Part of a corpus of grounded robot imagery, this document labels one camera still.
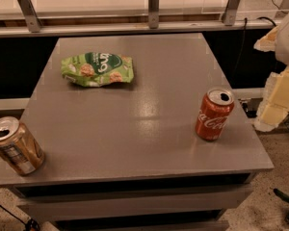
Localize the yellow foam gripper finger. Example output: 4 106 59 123
254 66 289 132
253 26 279 52

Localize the green rice chip bag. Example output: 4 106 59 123
61 52 134 88

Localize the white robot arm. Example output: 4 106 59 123
254 13 289 132

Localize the red Coca-Cola can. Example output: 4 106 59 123
195 87 234 141

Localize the gold orange soda can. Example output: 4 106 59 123
0 116 45 176

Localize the grey drawer cabinet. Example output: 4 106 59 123
9 172 254 231

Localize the black cable on wall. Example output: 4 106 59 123
232 16 277 82

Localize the right metal bracket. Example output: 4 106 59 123
222 0 240 26

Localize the metal bracket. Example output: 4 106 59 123
17 0 41 33
148 0 159 29
222 0 240 26

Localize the middle metal bracket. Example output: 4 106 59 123
148 0 159 29

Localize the left metal bracket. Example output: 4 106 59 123
17 0 41 33

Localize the black cable on floor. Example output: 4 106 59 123
0 197 41 231

